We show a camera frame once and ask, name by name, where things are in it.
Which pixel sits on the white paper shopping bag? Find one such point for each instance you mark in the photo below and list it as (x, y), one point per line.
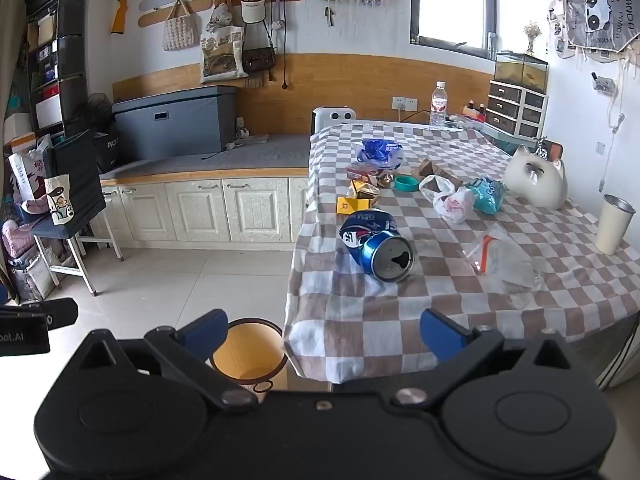
(25, 170)

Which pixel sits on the white cabinet row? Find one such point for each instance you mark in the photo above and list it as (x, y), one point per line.
(200, 207)

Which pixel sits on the crushed blue soda can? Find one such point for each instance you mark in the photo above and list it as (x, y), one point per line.
(375, 247)

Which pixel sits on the cartoon tote bag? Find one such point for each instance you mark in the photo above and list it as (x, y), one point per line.
(59, 201)

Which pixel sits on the small grey wall device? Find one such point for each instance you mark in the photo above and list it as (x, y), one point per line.
(602, 82)

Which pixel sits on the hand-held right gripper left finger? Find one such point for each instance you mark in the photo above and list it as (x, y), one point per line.
(207, 327)

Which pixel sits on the white drawer unit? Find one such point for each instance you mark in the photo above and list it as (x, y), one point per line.
(515, 107)

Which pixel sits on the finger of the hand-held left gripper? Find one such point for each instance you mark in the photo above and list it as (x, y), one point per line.
(60, 312)

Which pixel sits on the folding stool dark cloth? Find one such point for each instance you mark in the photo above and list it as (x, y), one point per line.
(75, 195)

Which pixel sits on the panda wall hanging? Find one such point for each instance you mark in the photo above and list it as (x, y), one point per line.
(597, 20)

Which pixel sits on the white toaster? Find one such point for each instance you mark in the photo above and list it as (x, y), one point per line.
(332, 117)

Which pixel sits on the cream knit bag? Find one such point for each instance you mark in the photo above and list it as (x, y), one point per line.
(177, 27)

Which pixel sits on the gold foil wrapper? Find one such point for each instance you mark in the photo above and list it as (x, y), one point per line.
(364, 191)

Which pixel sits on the white black hanging bag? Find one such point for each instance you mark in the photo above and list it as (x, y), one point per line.
(255, 7)

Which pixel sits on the printed tote bag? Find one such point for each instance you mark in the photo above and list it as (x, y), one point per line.
(222, 57)

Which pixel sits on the dried flower vase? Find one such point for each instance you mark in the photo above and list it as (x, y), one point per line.
(532, 35)

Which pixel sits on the white wall socket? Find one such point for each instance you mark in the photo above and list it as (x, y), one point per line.
(404, 104)

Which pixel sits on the clear water bottle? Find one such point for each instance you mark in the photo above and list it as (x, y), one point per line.
(438, 105)

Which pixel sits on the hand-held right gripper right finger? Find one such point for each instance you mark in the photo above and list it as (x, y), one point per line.
(442, 332)

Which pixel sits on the clear zip bag orange strip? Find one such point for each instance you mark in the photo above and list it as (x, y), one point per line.
(505, 260)

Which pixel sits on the teal plastic bag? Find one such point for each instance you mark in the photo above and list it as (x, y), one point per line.
(485, 195)

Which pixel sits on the white tumbler cup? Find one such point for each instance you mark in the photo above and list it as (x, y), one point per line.
(612, 225)

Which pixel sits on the small red box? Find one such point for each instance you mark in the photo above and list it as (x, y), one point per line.
(362, 172)

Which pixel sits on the blue white plastic bag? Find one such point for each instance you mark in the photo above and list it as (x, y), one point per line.
(377, 152)

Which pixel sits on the grey storage box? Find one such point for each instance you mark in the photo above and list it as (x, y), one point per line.
(175, 120)

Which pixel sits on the black shelf rack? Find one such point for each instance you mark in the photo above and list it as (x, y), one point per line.
(52, 55)

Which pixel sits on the brown white checkered tablecloth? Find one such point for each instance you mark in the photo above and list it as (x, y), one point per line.
(350, 310)

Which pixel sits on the green small bowl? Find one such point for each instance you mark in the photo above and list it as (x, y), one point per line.
(406, 183)

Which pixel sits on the grey hanging cap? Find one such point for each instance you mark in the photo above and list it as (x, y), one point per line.
(220, 17)

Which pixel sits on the brown cardboard piece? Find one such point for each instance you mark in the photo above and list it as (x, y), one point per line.
(432, 167)

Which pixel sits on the yellow waste bin brown rim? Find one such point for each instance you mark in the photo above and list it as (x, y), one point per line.
(250, 350)

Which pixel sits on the glass fish tank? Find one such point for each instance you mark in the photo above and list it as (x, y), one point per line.
(520, 67)

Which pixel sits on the black box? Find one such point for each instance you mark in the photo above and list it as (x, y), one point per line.
(107, 147)

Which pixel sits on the brown leather bag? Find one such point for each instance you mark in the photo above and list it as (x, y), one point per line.
(257, 57)

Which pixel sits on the small yellow box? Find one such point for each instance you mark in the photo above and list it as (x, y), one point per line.
(350, 205)

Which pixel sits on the small brown holder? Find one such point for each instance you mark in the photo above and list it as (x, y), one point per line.
(551, 149)

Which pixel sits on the window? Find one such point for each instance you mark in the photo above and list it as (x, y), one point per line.
(450, 0)

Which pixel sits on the clear storage bag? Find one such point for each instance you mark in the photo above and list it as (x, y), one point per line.
(30, 272)

